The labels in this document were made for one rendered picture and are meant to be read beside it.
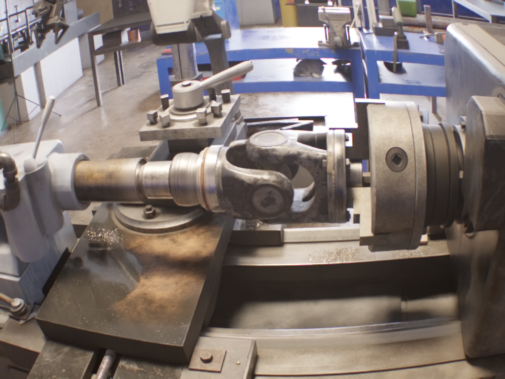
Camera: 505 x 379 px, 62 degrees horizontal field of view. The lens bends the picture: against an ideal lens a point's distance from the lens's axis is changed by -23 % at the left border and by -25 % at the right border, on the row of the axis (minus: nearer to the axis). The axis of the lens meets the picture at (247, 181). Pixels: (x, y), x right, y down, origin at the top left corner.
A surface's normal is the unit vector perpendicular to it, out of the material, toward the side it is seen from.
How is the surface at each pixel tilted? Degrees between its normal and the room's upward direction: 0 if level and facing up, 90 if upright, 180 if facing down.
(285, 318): 14
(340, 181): 66
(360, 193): 20
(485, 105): 0
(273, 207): 90
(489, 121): 42
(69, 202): 106
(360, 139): 80
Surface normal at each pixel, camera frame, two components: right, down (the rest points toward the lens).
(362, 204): -0.16, -0.65
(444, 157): -0.19, -0.29
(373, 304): 0.06, -0.90
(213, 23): -0.12, 0.90
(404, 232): -0.13, 0.68
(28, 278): 0.98, -0.02
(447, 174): -0.19, -0.04
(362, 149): -0.18, 0.34
